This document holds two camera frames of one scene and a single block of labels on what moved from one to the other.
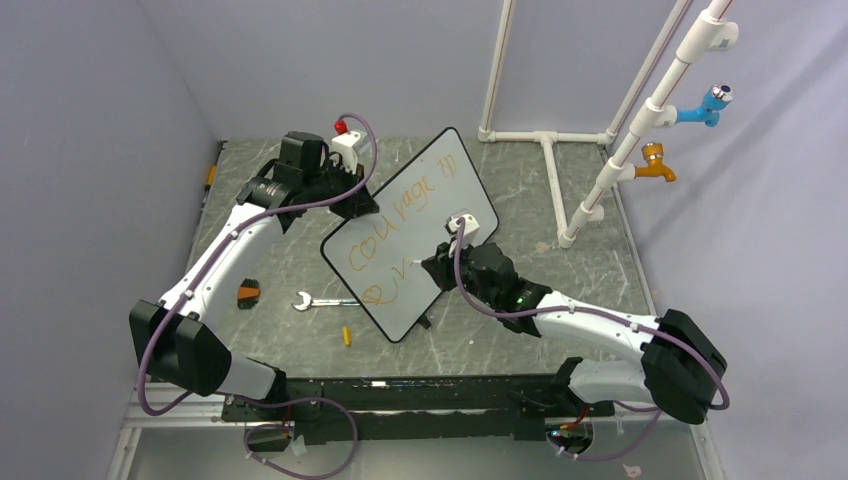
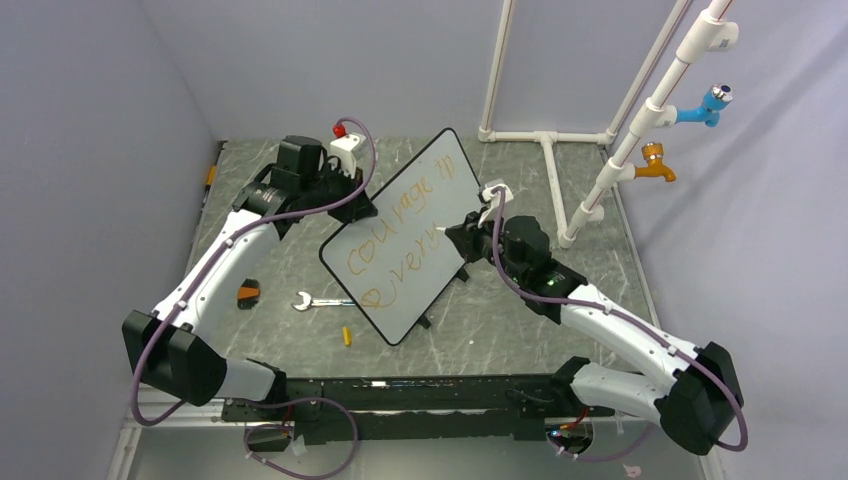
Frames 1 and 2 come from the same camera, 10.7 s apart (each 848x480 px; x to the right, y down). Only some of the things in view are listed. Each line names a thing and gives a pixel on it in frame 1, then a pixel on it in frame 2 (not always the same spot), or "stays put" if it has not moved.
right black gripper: [440, 265] → [467, 235]
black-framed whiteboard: [373, 252] stays put
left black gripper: [361, 204] stays put
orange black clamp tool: [248, 293] stays put
